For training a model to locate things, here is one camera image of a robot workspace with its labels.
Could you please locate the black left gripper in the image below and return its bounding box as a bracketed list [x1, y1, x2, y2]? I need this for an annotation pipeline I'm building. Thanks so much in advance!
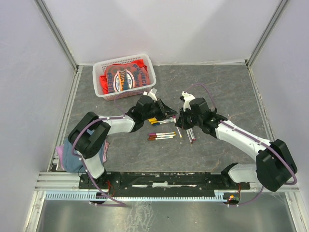
[143, 98, 178, 122]

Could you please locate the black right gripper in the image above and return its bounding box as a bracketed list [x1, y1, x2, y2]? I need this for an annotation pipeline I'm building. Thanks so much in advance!
[175, 106, 201, 131]

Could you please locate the red cap marker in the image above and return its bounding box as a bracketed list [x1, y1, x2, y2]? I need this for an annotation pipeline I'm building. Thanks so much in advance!
[190, 128, 196, 141]

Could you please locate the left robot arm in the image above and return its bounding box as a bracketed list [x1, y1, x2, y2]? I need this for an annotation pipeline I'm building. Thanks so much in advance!
[68, 95, 177, 189]

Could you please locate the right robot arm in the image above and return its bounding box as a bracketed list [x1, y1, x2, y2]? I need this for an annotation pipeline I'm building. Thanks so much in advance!
[176, 93, 297, 192]

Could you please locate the yellow cap marker top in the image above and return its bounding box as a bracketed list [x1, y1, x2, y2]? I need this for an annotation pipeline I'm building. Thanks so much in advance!
[148, 117, 158, 122]

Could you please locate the yellow cap marker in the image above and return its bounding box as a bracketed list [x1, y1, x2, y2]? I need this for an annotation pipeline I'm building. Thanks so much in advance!
[148, 117, 158, 122]
[149, 119, 160, 124]

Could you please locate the brown cap marker lower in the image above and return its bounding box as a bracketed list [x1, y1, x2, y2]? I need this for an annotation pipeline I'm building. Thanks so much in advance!
[147, 136, 173, 141]

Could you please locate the white plastic basket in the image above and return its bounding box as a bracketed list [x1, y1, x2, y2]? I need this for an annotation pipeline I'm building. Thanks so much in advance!
[92, 54, 156, 101]

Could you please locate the orange printed shirt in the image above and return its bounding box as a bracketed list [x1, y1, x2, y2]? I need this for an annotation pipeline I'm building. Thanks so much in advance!
[99, 59, 151, 94]

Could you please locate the small circuit board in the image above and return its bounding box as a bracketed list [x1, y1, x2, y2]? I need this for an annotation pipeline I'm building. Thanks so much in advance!
[227, 195, 240, 204]

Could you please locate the blue and pink cloth pile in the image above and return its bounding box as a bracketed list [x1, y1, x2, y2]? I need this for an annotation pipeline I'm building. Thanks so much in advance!
[56, 139, 110, 173]

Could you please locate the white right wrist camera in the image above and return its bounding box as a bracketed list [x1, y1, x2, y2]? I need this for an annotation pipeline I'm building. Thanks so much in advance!
[180, 91, 195, 112]

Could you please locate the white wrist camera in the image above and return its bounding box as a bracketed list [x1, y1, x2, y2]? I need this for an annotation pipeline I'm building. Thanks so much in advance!
[143, 88, 157, 101]
[180, 91, 195, 112]

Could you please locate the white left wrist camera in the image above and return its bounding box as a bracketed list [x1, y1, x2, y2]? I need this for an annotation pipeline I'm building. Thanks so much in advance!
[143, 88, 157, 101]

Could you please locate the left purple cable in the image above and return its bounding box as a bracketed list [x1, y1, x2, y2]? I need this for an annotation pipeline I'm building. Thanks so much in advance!
[71, 91, 144, 207]

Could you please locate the purple cable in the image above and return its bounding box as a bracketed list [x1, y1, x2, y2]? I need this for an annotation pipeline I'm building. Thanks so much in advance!
[184, 83, 298, 208]
[71, 91, 144, 207]

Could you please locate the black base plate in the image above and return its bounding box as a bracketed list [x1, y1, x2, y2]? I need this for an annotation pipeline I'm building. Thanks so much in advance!
[79, 172, 250, 190]

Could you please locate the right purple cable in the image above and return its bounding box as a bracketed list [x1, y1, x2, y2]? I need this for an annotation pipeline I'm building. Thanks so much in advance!
[184, 83, 298, 208]

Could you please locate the light blue cable duct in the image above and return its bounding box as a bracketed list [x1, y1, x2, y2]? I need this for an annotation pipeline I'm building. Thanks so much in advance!
[45, 190, 229, 201]

